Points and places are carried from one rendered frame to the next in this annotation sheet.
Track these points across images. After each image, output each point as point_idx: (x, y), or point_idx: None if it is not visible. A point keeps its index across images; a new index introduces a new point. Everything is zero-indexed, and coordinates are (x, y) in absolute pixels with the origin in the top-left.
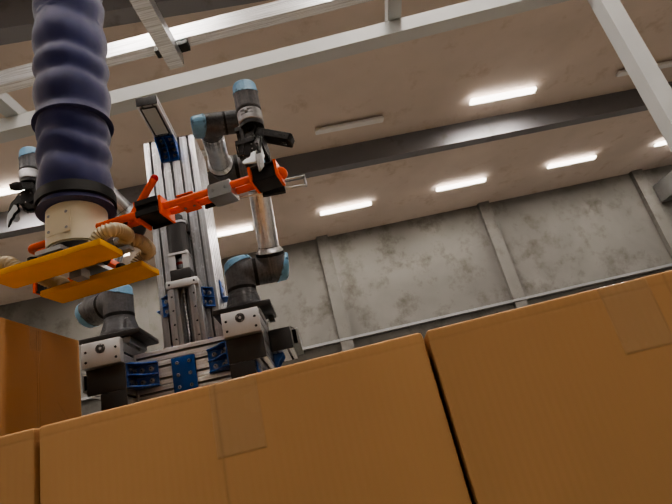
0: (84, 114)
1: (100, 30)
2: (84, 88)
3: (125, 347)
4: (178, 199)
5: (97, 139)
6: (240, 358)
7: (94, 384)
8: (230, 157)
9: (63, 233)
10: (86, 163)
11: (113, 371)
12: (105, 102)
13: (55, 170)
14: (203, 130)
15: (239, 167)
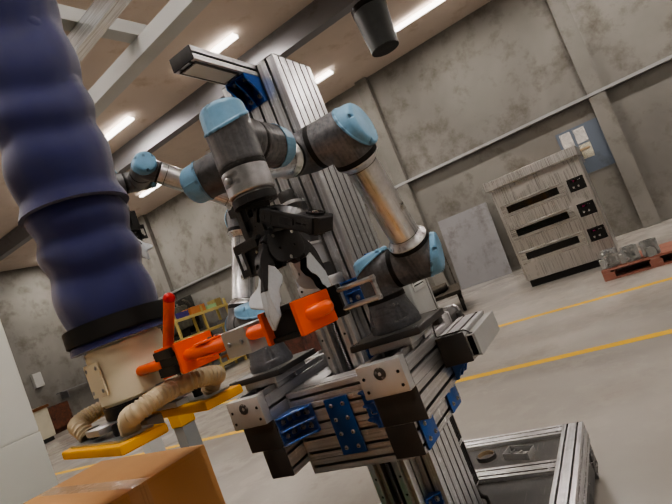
0: (63, 212)
1: (41, 34)
2: (47, 169)
3: (270, 398)
4: (196, 352)
5: (95, 238)
6: (395, 420)
7: (254, 441)
8: (296, 144)
9: (105, 397)
10: (91, 290)
11: (266, 428)
12: (87, 166)
13: (63, 314)
14: (203, 195)
15: (316, 152)
